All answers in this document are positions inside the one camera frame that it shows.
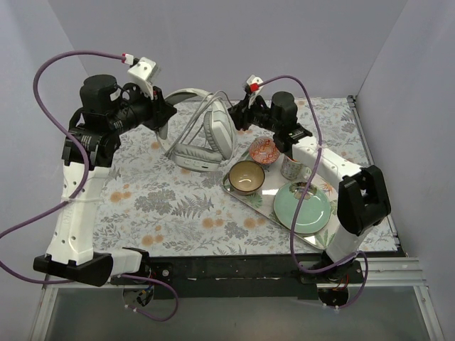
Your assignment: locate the white over-ear headphones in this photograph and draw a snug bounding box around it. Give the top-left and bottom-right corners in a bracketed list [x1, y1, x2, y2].
[156, 88, 237, 173]

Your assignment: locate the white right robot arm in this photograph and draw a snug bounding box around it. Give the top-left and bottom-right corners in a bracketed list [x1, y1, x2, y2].
[227, 92, 391, 283]

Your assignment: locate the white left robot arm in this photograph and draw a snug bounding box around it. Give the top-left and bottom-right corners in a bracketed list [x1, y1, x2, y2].
[33, 75, 176, 287]

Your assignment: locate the red patterned small bowl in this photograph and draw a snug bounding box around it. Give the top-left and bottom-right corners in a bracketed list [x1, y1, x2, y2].
[249, 136, 280, 166]

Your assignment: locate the orange small cup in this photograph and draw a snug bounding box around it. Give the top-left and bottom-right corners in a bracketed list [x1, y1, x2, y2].
[280, 155, 308, 180]

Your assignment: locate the beige ceramic bowl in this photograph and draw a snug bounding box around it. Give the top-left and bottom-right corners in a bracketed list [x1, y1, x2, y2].
[227, 160, 265, 195]

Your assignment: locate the floral metal tray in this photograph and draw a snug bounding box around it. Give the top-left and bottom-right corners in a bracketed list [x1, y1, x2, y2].
[223, 156, 339, 250]

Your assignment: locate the floral table mat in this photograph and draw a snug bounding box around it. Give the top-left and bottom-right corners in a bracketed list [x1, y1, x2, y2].
[67, 97, 399, 255]

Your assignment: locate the green ceramic plate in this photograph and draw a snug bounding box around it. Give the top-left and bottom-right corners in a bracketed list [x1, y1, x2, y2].
[273, 181, 331, 235]

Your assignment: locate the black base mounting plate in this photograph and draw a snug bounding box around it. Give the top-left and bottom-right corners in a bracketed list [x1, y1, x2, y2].
[109, 257, 360, 301]

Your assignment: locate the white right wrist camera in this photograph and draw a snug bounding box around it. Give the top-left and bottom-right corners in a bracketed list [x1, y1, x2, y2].
[244, 75, 263, 109]

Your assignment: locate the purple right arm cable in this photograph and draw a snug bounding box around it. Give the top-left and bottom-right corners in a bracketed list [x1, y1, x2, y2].
[259, 75, 369, 310]

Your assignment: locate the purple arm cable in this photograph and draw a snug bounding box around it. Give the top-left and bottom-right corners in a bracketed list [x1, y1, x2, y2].
[0, 51, 178, 322]
[259, 75, 369, 310]

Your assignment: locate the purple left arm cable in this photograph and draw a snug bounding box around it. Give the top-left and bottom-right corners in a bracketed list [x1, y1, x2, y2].
[0, 51, 178, 322]

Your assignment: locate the aluminium frame rail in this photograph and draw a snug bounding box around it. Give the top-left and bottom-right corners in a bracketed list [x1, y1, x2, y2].
[33, 254, 426, 287]

